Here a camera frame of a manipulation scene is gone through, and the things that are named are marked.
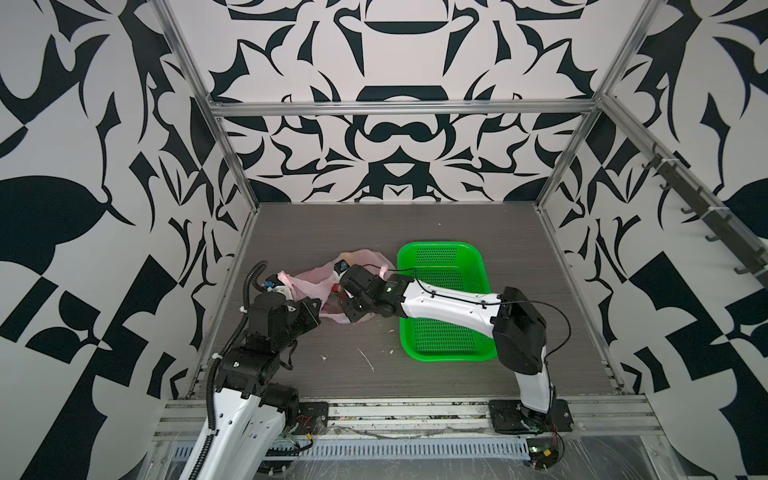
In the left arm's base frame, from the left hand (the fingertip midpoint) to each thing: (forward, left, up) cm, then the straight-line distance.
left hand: (318, 296), depth 75 cm
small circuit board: (-32, -52, -20) cm, 64 cm away
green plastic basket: (+18, -41, -15) cm, 47 cm away
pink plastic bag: (+3, -2, +1) cm, 3 cm away
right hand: (+3, -5, -8) cm, 10 cm away
